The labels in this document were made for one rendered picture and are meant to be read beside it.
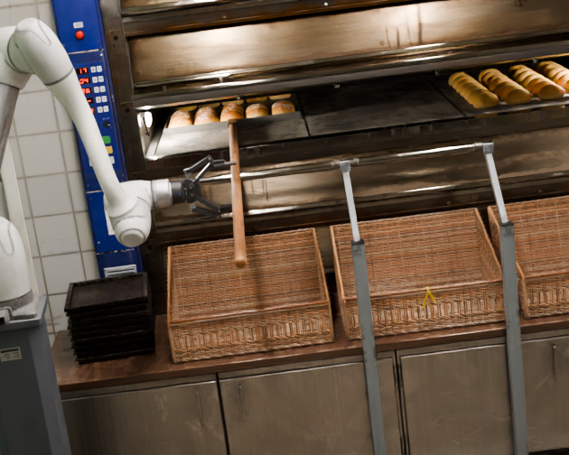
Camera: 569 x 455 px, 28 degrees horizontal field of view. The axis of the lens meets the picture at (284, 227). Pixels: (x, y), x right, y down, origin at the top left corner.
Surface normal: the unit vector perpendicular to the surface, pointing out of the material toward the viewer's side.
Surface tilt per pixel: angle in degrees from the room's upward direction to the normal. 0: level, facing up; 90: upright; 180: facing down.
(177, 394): 91
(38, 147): 90
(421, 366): 90
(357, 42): 70
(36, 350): 90
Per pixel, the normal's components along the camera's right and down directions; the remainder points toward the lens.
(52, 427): 0.77, 0.09
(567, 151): 0.00, -0.07
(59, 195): 0.04, 0.28
